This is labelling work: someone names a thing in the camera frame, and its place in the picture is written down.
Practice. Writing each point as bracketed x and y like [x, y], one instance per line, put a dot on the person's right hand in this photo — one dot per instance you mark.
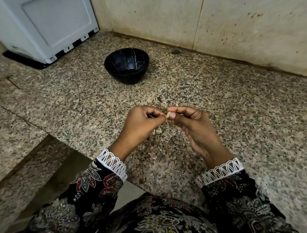
[199, 132]

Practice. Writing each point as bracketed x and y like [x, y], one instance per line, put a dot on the person's left hand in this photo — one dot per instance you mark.
[136, 124]

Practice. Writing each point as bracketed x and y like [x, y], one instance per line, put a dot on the person's left thumb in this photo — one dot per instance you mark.
[159, 119]

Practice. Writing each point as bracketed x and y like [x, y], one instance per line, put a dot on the person's right thumb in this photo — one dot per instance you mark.
[175, 117]

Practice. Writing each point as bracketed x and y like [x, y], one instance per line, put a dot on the pale garlic clove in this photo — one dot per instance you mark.
[168, 115]

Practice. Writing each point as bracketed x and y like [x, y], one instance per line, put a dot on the person's left forearm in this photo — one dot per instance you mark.
[108, 172]

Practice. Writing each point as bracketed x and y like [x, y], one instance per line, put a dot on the person's right forearm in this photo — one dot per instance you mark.
[227, 177]

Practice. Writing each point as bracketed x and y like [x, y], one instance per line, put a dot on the scattered garlic peels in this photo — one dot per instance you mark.
[157, 131]

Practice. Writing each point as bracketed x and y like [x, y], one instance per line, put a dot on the black marbled bowl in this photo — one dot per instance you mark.
[126, 65]

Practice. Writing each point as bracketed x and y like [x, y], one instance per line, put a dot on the dark floral dress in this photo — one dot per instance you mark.
[163, 216]

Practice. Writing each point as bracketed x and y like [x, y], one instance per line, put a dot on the white appliance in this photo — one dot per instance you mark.
[48, 26]

